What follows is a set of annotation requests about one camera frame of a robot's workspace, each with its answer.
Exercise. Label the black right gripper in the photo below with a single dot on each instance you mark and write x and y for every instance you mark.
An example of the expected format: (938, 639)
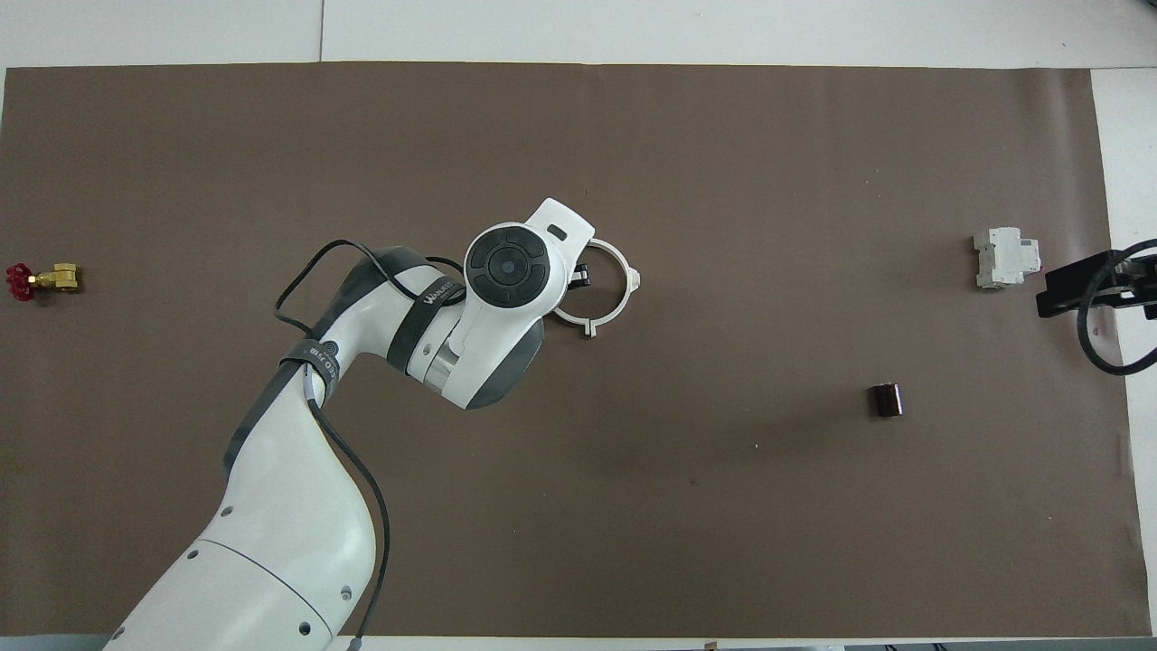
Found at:
(1143, 289)

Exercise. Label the white half pipe clamp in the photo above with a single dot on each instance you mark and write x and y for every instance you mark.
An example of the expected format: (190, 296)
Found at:
(624, 298)
(571, 318)

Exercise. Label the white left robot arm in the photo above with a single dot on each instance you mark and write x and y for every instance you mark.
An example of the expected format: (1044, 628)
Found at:
(271, 542)

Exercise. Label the grey circuit breaker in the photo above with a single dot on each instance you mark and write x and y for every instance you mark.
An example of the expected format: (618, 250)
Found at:
(999, 258)

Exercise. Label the small dark brown cylinder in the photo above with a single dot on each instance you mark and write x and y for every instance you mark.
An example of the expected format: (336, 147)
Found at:
(886, 401)

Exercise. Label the brown table mat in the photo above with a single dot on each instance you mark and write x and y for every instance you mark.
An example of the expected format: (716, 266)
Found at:
(723, 497)

